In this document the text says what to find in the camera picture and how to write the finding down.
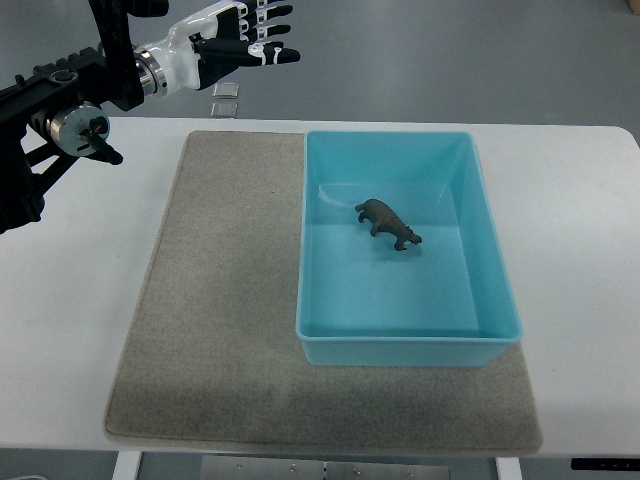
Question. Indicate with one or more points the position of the right white table leg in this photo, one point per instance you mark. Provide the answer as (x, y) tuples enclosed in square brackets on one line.
[(508, 468)]

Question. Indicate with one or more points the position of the upper silver floor plate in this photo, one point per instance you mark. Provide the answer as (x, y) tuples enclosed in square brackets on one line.
[(225, 90)]

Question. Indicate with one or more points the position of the brown toy hippo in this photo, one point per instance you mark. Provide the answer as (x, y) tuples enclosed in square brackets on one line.
[(385, 220)]

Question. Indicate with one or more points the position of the black table control panel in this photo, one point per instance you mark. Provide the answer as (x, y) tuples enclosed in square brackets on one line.
[(606, 464)]

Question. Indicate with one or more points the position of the blue plastic box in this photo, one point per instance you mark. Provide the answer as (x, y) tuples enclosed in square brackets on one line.
[(400, 263)]

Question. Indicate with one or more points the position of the grey metal table crossbar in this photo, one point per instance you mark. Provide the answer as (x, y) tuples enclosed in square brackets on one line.
[(229, 467)]

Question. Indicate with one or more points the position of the left white table leg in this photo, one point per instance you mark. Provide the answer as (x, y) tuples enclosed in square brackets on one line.
[(127, 465)]

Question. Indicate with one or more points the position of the grey felt mat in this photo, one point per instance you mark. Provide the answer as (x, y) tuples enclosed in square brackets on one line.
[(213, 357)]

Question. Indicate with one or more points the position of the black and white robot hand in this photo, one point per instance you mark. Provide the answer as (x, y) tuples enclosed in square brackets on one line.
[(212, 43)]

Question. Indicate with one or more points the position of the lower silver floor plate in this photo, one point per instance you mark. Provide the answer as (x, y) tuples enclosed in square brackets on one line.
[(224, 110)]

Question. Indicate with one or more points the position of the silver floor plate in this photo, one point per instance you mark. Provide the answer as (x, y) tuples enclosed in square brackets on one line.
[(225, 90), (224, 110)]

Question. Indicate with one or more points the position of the white table leg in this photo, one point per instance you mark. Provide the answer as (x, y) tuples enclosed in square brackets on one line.
[(127, 465), (508, 468)]

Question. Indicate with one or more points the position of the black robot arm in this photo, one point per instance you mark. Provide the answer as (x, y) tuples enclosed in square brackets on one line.
[(53, 118)]

